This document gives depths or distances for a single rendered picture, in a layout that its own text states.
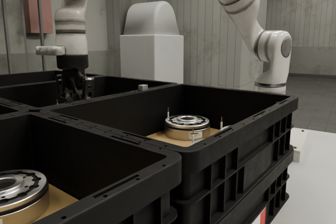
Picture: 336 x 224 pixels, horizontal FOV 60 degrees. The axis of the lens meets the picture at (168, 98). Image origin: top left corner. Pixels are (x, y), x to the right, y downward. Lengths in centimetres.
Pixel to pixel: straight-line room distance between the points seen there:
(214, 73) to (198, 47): 55
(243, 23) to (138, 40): 371
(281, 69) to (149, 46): 354
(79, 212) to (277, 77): 75
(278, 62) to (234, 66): 417
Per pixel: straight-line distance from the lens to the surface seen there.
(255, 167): 48
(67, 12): 73
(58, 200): 44
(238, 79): 504
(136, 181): 24
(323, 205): 73
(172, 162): 27
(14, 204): 38
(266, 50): 88
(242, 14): 78
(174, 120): 66
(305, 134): 105
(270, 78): 89
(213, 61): 518
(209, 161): 33
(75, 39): 73
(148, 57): 435
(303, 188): 78
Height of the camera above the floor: 104
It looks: 11 degrees down
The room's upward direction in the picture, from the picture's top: straight up
